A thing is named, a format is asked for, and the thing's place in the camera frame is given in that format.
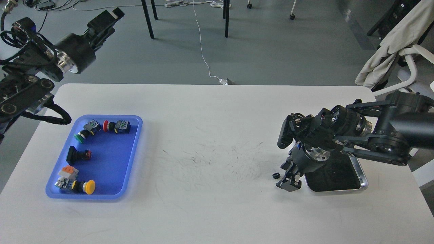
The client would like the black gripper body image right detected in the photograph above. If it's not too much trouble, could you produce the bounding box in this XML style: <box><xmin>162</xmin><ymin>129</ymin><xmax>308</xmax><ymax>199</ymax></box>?
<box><xmin>288</xmin><ymin>142</ymin><xmax>331</xmax><ymax>174</ymax></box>

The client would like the black floor cable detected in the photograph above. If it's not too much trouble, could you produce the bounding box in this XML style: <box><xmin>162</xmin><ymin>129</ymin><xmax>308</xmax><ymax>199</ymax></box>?
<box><xmin>22</xmin><ymin>0</ymin><xmax>82</xmax><ymax>34</ymax></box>

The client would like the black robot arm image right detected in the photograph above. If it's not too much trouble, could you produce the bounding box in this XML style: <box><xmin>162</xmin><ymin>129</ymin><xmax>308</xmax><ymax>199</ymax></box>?
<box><xmin>276</xmin><ymin>91</ymin><xmax>434</xmax><ymax>192</ymax></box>

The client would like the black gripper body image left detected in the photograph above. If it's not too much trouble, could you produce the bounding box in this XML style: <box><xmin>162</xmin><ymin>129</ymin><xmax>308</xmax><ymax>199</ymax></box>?
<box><xmin>55</xmin><ymin>33</ymin><xmax>96</xmax><ymax>74</ymax></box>

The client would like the yellow push button switch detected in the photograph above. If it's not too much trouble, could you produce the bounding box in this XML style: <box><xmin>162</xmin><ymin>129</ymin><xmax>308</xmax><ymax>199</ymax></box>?
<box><xmin>55</xmin><ymin>178</ymin><xmax>96</xmax><ymax>195</ymax></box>

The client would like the white floor cable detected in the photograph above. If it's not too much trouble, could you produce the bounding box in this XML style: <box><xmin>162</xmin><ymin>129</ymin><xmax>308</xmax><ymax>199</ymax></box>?
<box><xmin>73</xmin><ymin>0</ymin><xmax>235</xmax><ymax>85</ymax></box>

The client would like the orange grey contact block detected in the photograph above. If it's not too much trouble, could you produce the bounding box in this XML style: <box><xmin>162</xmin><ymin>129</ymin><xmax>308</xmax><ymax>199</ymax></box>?
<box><xmin>58</xmin><ymin>165</ymin><xmax>79</xmax><ymax>180</ymax></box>

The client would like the black table leg left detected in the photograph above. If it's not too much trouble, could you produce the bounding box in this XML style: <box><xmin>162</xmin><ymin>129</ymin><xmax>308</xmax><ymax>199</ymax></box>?
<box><xmin>141</xmin><ymin>0</ymin><xmax>158</xmax><ymax>40</ymax></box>

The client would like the blue plastic tray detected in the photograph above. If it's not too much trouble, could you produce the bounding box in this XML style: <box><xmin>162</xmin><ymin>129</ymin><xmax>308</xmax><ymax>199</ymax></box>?
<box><xmin>45</xmin><ymin>114</ymin><xmax>143</xmax><ymax>200</ymax></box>

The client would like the red push button switch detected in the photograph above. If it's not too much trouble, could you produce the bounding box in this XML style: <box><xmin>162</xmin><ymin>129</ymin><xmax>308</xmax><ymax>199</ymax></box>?
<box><xmin>102</xmin><ymin>120</ymin><xmax>131</xmax><ymax>134</ymax></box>

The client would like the green push button switch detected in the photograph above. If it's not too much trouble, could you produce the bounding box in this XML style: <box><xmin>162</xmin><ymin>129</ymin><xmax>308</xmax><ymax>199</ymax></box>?
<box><xmin>73</xmin><ymin>120</ymin><xmax>102</xmax><ymax>143</ymax></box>

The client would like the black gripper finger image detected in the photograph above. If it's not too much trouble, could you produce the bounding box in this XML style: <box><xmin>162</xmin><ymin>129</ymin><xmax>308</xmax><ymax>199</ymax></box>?
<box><xmin>89</xmin><ymin>27</ymin><xmax>115</xmax><ymax>51</ymax></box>
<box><xmin>276</xmin><ymin>168</ymin><xmax>302</xmax><ymax>192</ymax></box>
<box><xmin>87</xmin><ymin>7</ymin><xmax>125</xmax><ymax>34</ymax></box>
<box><xmin>280</xmin><ymin>158</ymin><xmax>297</xmax><ymax>177</ymax></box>

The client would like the black push button switch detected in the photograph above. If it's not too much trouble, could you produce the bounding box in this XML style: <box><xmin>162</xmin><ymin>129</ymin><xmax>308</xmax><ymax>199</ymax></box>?
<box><xmin>66</xmin><ymin>146</ymin><xmax>92</xmax><ymax>166</ymax></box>

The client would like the silver metal tray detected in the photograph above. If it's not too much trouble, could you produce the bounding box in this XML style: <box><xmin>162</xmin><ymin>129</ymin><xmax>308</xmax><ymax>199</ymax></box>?
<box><xmin>304</xmin><ymin>156</ymin><xmax>369</xmax><ymax>193</ymax></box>

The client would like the black table leg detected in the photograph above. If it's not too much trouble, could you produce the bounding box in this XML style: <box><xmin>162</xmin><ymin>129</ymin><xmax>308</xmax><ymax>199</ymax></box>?
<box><xmin>141</xmin><ymin>0</ymin><xmax>158</xmax><ymax>40</ymax></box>
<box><xmin>223</xmin><ymin>0</ymin><xmax>230</xmax><ymax>38</ymax></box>

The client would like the white chair with beige cloth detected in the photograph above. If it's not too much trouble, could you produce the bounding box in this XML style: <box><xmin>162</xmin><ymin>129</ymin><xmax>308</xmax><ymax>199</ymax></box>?
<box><xmin>355</xmin><ymin>0</ymin><xmax>434</xmax><ymax>96</ymax></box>

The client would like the black sleeved cable left arm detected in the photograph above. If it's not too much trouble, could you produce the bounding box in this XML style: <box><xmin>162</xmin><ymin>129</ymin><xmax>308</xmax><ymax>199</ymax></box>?
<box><xmin>20</xmin><ymin>102</ymin><xmax>72</xmax><ymax>125</ymax></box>

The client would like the black table leg right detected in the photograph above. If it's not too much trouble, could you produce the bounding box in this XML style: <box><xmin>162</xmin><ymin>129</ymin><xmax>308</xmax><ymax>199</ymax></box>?
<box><xmin>223</xmin><ymin>0</ymin><xmax>230</xmax><ymax>38</ymax></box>

